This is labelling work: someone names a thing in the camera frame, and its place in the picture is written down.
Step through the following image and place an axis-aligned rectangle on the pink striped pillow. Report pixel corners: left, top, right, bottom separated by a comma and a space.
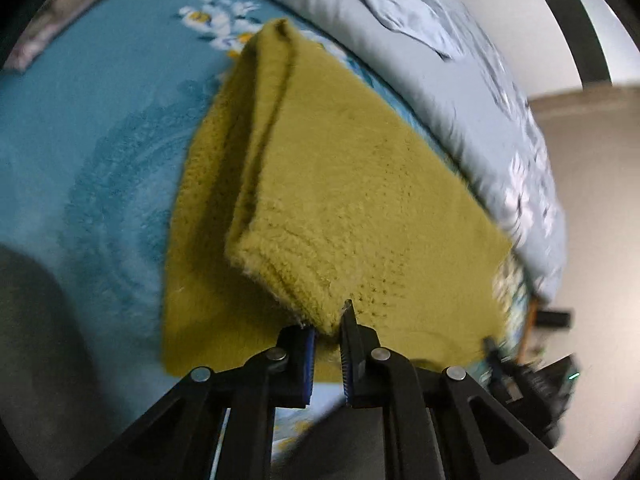
7, 0, 76, 72

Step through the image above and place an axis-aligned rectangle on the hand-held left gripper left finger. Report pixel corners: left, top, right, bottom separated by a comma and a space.
75, 326, 317, 480

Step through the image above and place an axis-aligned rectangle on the teal floral blanket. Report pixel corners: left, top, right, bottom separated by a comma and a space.
0, 0, 536, 461

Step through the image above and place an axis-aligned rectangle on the black door frame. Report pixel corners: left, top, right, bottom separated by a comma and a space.
520, 0, 618, 92

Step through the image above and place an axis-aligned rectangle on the light grey-blue quilt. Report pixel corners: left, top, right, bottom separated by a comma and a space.
235, 0, 568, 301

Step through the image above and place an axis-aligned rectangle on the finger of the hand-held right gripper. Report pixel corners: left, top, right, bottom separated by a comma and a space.
481, 337, 507, 378

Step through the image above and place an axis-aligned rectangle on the mustard yellow fuzzy sweater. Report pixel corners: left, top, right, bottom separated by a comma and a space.
160, 17, 517, 386

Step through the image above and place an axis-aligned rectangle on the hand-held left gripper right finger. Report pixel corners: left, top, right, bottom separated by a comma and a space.
339, 299, 577, 480

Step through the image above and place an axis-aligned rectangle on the small black box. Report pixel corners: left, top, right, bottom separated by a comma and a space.
536, 310, 572, 330

